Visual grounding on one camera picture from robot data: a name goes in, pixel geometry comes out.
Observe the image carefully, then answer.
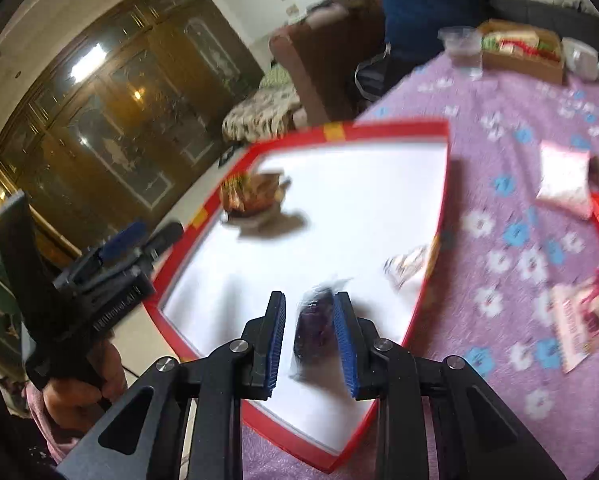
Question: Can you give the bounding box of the blue jacket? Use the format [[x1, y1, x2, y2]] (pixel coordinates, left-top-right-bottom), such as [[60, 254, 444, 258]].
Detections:
[[362, 0, 503, 61]]

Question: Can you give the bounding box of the dark purple snack packet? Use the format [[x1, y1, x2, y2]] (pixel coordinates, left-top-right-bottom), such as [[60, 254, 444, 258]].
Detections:
[[292, 275, 353, 381]]

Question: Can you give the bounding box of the clear glass jar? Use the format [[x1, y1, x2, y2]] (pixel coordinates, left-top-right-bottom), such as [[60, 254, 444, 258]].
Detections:
[[437, 25, 484, 80]]

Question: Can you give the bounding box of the dark sofa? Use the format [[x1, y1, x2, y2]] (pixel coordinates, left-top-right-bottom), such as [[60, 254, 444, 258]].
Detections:
[[489, 0, 599, 36]]

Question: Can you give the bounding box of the person's left forearm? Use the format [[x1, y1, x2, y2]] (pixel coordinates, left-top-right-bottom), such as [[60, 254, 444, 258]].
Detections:
[[24, 380, 83, 467]]

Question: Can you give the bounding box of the white pillow snack packet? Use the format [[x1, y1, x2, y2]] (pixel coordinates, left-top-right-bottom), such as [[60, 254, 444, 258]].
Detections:
[[535, 140, 594, 218]]

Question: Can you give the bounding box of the orange brown snack packet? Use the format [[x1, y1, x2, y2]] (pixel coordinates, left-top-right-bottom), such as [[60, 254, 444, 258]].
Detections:
[[220, 170, 293, 222]]

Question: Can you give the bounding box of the wooden glass-door cabinet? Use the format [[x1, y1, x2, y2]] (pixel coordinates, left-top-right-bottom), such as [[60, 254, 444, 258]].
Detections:
[[0, 0, 265, 261]]

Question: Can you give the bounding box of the brown armchair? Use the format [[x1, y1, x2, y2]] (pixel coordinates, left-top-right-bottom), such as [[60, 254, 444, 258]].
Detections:
[[270, 0, 395, 128]]

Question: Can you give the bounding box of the purple floral tablecloth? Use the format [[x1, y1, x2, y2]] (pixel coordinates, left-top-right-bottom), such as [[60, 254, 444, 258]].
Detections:
[[240, 47, 599, 480]]

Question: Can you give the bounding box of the red tray with white inside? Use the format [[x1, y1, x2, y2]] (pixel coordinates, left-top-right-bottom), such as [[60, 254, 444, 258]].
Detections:
[[144, 119, 450, 473]]

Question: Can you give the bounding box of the cardboard box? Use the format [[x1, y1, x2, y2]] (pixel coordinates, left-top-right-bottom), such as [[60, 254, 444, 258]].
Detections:
[[479, 19, 565, 86]]

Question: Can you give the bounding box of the person's left hand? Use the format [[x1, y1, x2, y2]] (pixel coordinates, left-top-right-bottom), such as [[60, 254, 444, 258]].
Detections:
[[44, 341, 129, 436]]

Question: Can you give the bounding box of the clear white snack packet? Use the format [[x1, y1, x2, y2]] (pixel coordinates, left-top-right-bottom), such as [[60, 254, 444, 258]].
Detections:
[[383, 245, 433, 291]]

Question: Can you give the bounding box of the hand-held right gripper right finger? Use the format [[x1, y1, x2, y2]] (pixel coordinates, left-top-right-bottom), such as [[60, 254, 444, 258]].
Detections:
[[333, 291, 567, 480]]

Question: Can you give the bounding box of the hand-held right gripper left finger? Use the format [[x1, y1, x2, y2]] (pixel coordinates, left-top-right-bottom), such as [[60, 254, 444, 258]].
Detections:
[[54, 291, 286, 480]]

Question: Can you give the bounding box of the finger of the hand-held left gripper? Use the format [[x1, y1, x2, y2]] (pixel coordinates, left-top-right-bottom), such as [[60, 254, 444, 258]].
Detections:
[[100, 220, 148, 264], [141, 222, 186, 262]]

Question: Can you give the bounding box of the pile of mixed snack packets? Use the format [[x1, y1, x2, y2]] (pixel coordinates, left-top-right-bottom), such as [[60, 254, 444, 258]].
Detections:
[[482, 27, 563, 62]]

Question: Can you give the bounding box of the pink printed snack packet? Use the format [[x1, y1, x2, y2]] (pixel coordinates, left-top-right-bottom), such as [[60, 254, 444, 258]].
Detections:
[[549, 255, 599, 376]]

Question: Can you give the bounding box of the white bowl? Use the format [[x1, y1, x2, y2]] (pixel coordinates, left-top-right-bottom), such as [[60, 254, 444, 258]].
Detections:
[[562, 36, 599, 81]]

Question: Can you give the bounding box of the patterned blanket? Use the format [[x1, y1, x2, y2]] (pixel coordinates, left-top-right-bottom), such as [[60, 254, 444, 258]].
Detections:
[[222, 67, 305, 143]]

